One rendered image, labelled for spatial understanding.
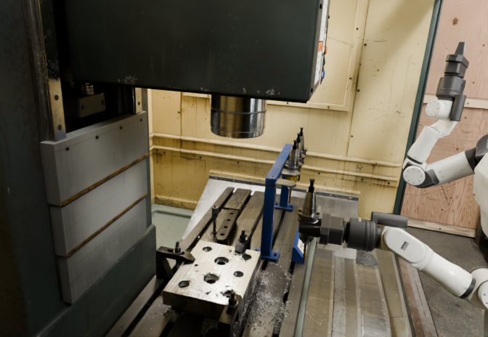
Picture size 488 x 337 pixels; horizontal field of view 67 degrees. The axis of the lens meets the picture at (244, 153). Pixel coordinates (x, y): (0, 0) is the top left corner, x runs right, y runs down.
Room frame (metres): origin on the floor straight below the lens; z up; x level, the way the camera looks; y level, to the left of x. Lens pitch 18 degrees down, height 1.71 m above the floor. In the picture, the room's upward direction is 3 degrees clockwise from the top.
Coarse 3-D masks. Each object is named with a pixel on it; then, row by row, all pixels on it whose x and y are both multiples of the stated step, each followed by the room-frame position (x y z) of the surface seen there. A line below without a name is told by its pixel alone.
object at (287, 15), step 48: (96, 0) 0.99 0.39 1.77; (144, 0) 0.95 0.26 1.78; (192, 0) 0.92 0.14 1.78; (240, 0) 0.89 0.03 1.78; (288, 0) 0.87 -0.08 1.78; (96, 48) 0.99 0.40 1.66; (144, 48) 0.95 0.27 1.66; (192, 48) 0.92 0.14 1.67; (240, 48) 0.89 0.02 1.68; (288, 48) 0.87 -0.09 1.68; (240, 96) 0.90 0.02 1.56; (288, 96) 0.86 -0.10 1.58
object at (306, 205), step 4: (308, 192) 0.96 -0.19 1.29; (312, 192) 0.95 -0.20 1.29; (308, 196) 0.96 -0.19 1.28; (312, 196) 0.95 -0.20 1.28; (304, 200) 0.96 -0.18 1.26; (308, 200) 0.95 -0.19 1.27; (312, 200) 0.95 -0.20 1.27; (304, 204) 0.96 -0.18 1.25; (308, 204) 0.95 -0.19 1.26; (312, 204) 0.95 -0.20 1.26; (316, 204) 0.96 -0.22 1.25; (304, 208) 0.95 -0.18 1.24; (308, 208) 0.95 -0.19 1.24; (312, 208) 0.95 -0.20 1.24; (316, 208) 0.96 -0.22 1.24; (304, 212) 0.95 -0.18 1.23; (308, 212) 0.95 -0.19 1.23; (312, 212) 0.95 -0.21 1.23; (316, 212) 0.96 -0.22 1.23
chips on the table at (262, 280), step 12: (288, 276) 1.11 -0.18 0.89; (288, 288) 1.05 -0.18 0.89; (252, 300) 0.98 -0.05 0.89; (276, 300) 0.97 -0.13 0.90; (252, 312) 0.91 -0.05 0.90; (264, 312) 0.92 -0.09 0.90; (288, 312) 0.92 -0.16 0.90; (252, 324) 0.87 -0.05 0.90; (276, 324) 0.88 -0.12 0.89; (264, 336) 0.82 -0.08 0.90
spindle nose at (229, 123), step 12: (216, 96) 0.97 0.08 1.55; (216, 108) 0.97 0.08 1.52; (228, 108) 0.95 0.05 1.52; (240, 108) 0.94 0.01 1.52; (252, 108) 0.95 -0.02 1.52; (264, 108) 0.99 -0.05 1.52; (216, 120) 0.97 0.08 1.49; (228, 120) 0.95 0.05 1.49; (240, 120) 0.94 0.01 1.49; (252, 120) 0.95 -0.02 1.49; (264, 120) 1.00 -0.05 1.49; (216, 132) 0.97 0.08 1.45; (228, 132) 0.95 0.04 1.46; (240, 132) 0.94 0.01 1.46; (252, 132) 0.96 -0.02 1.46
